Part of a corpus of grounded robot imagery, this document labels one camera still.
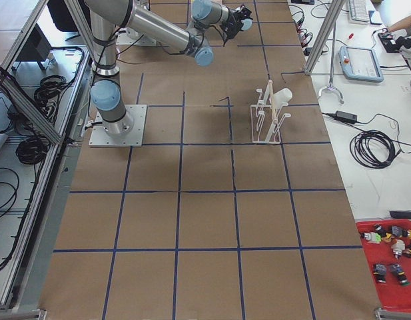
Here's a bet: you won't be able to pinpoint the white wire cup rack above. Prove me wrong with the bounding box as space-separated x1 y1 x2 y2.
250 80 291 145

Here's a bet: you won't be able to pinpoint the black power adapter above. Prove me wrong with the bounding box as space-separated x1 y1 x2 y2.
334 111 358 124

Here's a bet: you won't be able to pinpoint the light blue cup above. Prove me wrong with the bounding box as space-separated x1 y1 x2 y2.
240 19 252 31

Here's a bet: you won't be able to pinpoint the metal reacher grabber pole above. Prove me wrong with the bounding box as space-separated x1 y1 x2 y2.
318 26 344 104

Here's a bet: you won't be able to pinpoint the white plastic cup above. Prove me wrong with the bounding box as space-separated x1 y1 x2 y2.
272 88 292 107

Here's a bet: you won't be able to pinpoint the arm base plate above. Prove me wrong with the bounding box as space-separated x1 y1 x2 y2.
89 105 147 147

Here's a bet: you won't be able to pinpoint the coiled black cable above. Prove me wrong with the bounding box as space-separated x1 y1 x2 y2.
350 129 405 167

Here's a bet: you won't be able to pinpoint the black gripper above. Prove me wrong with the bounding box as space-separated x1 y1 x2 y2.
221 6 252 37

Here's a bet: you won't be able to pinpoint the blue teach pendant tablet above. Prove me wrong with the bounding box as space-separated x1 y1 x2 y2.
338 45 384 83

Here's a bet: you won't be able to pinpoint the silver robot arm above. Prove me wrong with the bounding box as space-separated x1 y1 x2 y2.
87 1 259 149

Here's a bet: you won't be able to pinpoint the white keyboard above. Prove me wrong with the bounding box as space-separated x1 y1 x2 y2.
346 0 370 24

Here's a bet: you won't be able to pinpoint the red parts tray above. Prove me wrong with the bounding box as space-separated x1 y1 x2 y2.
356 219 411 312

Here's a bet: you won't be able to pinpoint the aluminium frame post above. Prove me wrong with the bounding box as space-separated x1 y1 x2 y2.
304 0 344 75

